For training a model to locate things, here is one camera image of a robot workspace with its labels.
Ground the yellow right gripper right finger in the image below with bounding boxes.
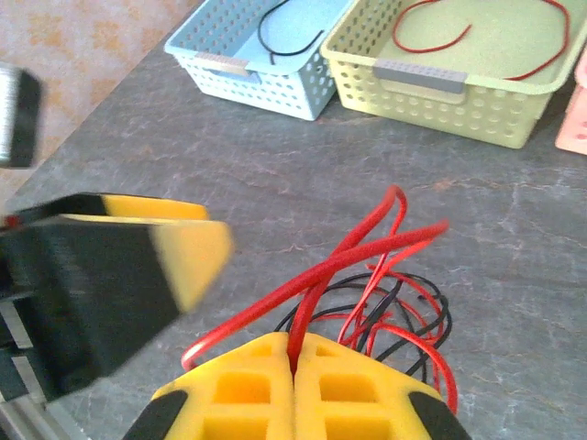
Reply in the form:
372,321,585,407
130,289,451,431
293,332,473,440

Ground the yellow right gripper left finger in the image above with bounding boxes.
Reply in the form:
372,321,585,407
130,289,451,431
121,332,294,440

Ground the thin red cable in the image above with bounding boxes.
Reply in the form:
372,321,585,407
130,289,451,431
286,184,460,416
392,0,572,82
181,218,450,372

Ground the thin black cable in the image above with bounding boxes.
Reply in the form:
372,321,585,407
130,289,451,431
257,0,326,65
274,272,453,391
274,272,441,368

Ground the green plastic basket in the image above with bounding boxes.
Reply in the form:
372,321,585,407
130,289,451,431
319,0,581,150

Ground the blue plastic basket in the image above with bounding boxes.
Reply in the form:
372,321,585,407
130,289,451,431
163,0,357,123

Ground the pink plastic basket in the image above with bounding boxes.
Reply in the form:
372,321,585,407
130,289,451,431
554,54,587,157

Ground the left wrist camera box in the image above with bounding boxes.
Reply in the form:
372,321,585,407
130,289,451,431
0,63,46,170

